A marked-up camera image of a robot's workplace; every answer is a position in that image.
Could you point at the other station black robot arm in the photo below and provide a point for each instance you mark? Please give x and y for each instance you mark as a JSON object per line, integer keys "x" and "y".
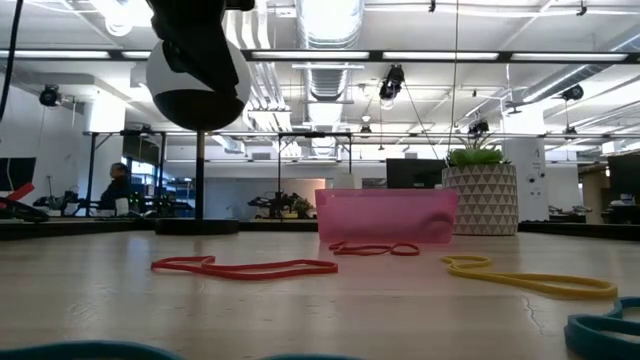
{"x": 275, "y": 202}

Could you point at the red rubber band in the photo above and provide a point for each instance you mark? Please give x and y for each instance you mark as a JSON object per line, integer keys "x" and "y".
{"x": 250, "y": 272}
{"x": 350, "y": 249}

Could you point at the pink translucent plastic bin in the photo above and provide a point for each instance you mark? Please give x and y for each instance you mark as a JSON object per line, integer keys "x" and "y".
{"x": 380, "y": 215}

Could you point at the yellow rubber band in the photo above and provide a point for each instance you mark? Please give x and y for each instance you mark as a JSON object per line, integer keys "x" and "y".
{"x": 550, "y": 286}

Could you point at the large blue rubber band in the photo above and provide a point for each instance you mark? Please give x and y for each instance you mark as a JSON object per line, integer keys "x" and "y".
{"x": 580, "y": 335}

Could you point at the white globe lamp black stand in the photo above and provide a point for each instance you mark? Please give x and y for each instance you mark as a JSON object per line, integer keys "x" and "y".
{"x": 200, "y": 112}

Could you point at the white LED light strip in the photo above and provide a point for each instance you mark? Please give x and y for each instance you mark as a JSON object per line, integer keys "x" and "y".
{"x": 55, "y": 54}
{"x": 440, "y": 55}
{"x": 570, "y": 56}
{"x": 310, "y": 55}

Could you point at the person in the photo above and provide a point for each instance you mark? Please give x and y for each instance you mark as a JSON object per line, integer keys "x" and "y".
{"x": 117, "y": 190}

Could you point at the red and black clamp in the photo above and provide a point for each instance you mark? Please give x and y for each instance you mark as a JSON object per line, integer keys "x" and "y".
{"x": 22, "y": 212}

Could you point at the black monitor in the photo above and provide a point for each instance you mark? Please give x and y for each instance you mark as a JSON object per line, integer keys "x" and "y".
{"x": 412, "y": 172}
{"x": 625, "y": 175}

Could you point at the succulent in white triangle-pattern pot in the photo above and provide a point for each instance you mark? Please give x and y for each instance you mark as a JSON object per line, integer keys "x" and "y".
{"x": 480, "y": 200}

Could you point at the black station frame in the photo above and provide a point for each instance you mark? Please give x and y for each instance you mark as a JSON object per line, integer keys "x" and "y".
{"x": 314, "y": 135}
{"x": 125, "y": 133}

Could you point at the silver ventilation duct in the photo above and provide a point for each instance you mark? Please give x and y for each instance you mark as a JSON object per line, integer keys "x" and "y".
{"x": 327, "y": 80}

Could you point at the black overhead camera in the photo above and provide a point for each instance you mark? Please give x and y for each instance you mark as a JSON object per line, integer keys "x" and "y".
{"x": 50, "y": 95}
{"x": 572, "y": 92}
{"x": 478, "y": 127}
{"x": 392, "y": 82}

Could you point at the black wall screen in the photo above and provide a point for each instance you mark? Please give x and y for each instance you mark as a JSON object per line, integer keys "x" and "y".
{"x": 17, "y": 172}

